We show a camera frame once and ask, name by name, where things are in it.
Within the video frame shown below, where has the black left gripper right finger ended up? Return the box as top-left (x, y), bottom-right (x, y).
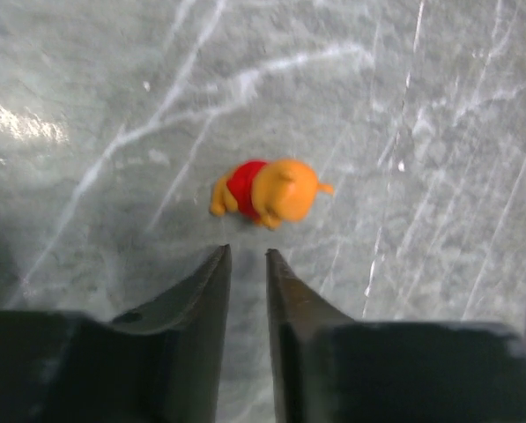
top-left (266, 249), bottom-right (526, 422)

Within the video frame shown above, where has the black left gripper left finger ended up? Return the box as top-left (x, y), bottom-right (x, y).
top-left (0, 246), bottom-right (232, 422)

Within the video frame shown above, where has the small orange bear figure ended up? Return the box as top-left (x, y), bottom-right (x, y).
top-left (210, 158), bottom-right (335, 230)

